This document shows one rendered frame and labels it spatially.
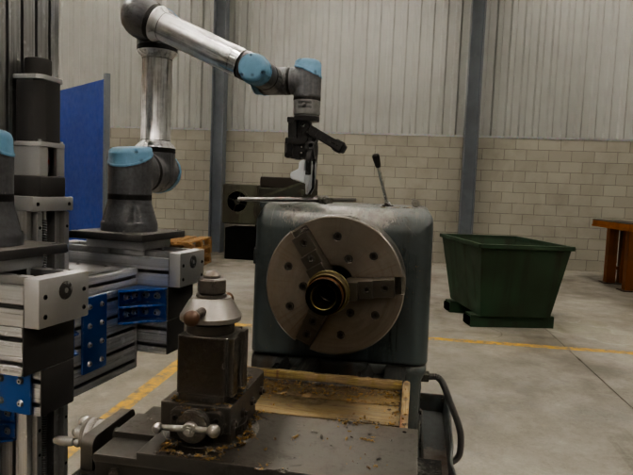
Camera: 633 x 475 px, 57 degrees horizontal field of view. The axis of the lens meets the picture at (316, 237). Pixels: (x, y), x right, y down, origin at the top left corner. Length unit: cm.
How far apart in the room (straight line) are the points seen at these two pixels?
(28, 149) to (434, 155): 1021
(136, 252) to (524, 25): 1086
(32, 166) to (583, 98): 1110
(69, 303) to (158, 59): 85
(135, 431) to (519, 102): 1117
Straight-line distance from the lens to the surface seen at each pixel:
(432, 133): 1146
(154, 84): 178
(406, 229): 144
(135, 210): 163
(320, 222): 130
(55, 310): 117
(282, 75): 164
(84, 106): 669
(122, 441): 83
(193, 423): 75
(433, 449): 187
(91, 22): 1338
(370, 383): 125
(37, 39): 164
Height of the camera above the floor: 129
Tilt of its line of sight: 5 degrees down
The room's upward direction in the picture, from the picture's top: 2 degrees clockwise
